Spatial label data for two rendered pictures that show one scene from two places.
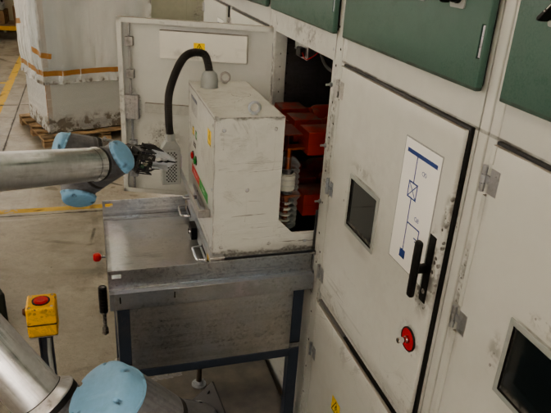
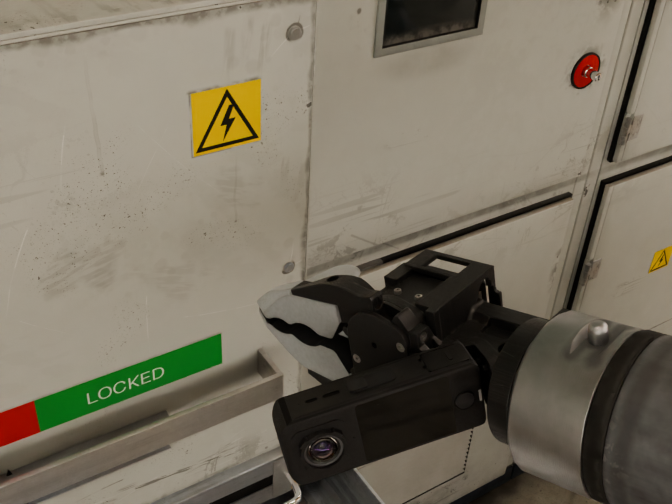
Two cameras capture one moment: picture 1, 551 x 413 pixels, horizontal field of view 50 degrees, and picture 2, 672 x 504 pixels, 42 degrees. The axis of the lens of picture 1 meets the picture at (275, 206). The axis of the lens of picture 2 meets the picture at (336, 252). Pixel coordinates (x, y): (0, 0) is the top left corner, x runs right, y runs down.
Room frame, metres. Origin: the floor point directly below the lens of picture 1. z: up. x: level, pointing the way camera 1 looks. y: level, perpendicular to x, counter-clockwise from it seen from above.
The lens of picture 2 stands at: (1.86, 0.79, 1.61)
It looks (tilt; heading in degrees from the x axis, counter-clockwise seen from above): 36 degrees down; 253
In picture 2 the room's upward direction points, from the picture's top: 4 degrees clockwise
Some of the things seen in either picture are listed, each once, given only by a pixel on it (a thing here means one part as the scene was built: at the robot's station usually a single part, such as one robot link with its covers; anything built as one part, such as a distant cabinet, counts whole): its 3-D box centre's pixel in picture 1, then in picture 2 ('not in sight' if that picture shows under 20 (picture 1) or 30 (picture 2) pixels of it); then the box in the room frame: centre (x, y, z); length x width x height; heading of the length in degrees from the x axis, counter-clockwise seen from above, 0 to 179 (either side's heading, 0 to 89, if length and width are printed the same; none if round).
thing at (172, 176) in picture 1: (171, 161); not in sight; (2.12, 0.41, 1.09); 0.08 x 0.05 x 0.17; 108
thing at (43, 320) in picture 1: (42, 315); not in sight; (1.42, 0.66, 0.85); 0.08 x 0.08 x 0.10; 18
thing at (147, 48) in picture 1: (196, 112); not in sight; (2.40, 0.35, 1.21); 0.63 x 0.07 x 0.74; 88
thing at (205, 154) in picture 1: (198, 165); (25, 359); (1.94, 0.28, 1.15); 0.48 x 0.01 x 0.48; 18
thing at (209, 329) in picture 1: (199, 327); not in sight; (1.94, 0.27, 0.46); 0.64 x 0.58 x 0.66; 108
